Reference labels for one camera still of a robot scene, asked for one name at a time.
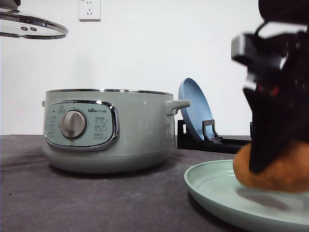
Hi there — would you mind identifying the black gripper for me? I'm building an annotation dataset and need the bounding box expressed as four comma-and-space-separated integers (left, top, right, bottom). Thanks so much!
231, 22, 309, 173

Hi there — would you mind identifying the glass lid with green knob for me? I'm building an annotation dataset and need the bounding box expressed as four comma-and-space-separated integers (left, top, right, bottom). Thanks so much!
0, 0, 69, 39

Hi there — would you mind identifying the green plate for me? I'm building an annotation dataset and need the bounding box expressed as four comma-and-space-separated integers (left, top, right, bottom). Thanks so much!
184, 159, 309, 232

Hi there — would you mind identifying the white wall socket left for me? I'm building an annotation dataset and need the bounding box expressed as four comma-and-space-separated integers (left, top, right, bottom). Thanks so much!
77, 0, 101, 23

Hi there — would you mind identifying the blue plate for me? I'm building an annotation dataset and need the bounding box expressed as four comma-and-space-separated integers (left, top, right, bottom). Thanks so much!
178, 78, 215, 140

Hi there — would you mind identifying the green electric steamer pot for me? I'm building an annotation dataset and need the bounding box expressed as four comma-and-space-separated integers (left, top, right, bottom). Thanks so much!
42, 88, 191, 174

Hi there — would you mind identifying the grey table cloth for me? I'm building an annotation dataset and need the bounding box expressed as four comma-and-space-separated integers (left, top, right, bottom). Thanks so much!
0, 135, 251, 232

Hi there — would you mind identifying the brown potato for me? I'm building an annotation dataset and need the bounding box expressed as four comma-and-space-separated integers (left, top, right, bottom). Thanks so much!
234, 141, 309, 192

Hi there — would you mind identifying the black plate rack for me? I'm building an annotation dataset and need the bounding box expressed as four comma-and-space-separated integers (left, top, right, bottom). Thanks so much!
177, 119, 253, 154

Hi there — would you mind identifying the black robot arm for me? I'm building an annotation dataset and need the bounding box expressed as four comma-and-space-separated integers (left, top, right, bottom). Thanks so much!
231, 0, 309, 173

